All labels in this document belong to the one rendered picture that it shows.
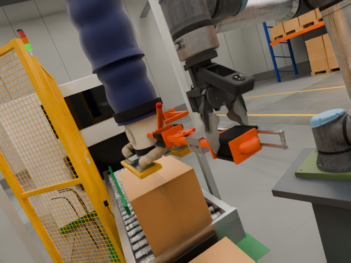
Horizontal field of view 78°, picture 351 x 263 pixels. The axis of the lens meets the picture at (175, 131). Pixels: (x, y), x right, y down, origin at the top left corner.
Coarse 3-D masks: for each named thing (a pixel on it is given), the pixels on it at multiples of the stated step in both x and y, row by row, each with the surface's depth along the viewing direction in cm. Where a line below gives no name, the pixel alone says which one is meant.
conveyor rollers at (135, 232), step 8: (112, 184) 276; (120, 184) 263; (120, 200) 219; (128, 200) 213; (120, 208) 202; (208, 208) 153; (128, 216) 185; (216, 216) 143; (128, 224) 176; (136, 224) 169; (128, 232) 160; (136, 232) 160; (136, 240) 151; (144, 240) 146; (136, 248) 142; (144, 248) 137; (136, 256) 134; (144, 256) 135; (152, 256) 129
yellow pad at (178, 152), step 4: (176, 148) 99; (180, 148) 96; (184, 148) 95; (188, 148) 94; (172, 152) 98; (176, 152) 95; (180, 152) 92; (184, 152) 92; (188, 152) 93; (180, 156) 92
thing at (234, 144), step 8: (232, 128) 51; (240, 128) 49; (248, 128) 47; (224, 136) 48; (232, 136) 46; (240, 136) 44; (248, 136) 45; (256, 136) 46; (208, 144) 50; (224, 144) 47; (232, 144) 43; (240, 144) 44; (224, 152) 48; (232, 152) 43; (232, 160) 45; (240, 160) 44
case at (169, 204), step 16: (160, 160) 162; (176, 160) 150; (128, 176) 154; (160, 176) 132; (176, 176) 124; (192, 176) 127; (128, 192) 127; (144, 192) 119; (160, 192) 121; (176, 192) 124; (192, 192) 128; (144, 208) 118; (160, 208) 121; (176, 208) 125; (192, 208) 129; (144, 224) 119; (160, 224) 122; (176, 224) 126; (192, 224) 129; (160, 240) 123; (176, 240) 126
